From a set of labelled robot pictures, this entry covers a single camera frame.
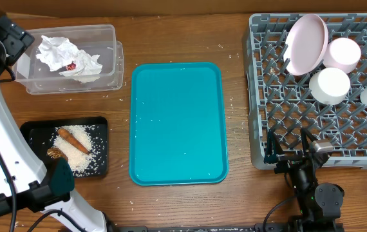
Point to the pile of white rice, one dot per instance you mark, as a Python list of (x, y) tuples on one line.
[(94, 137)]

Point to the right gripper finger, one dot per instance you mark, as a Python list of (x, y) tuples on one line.
[(306, 138), (273, 151)]

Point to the teal plastic serving tray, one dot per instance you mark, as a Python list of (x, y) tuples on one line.
[(177, 132)]

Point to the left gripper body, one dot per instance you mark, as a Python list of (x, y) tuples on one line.
[(17, 41)]

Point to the clear plastic bin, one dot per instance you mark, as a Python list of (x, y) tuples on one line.
[(98, 41)]

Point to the white tissue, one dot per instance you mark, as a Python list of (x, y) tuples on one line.
[(58, 52)]

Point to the brown food scrap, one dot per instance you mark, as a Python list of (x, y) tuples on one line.
[(56, 153)]

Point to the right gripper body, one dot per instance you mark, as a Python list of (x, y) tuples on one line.
[(288, 165)]

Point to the pink plastic bowl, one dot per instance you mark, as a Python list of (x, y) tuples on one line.
[(342, 53)]

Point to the large white plate with rice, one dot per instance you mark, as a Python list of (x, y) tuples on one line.
[(306, 44)]

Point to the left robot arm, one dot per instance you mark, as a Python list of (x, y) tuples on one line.
[(25, 180)]

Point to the red snack wrapper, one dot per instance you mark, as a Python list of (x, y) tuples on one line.
[(71, 66)]

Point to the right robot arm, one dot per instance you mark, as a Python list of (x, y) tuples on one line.
[(319, 204)]

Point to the orange carrot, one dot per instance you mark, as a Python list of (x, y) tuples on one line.
[(69, 144)]

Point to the pale green bowl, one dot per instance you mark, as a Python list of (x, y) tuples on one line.
[(329, 86)]

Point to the grey dishwasher rack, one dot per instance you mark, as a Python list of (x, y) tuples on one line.
[(282, 103)]

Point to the black tray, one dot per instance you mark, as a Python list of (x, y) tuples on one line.
[(39, 133)]

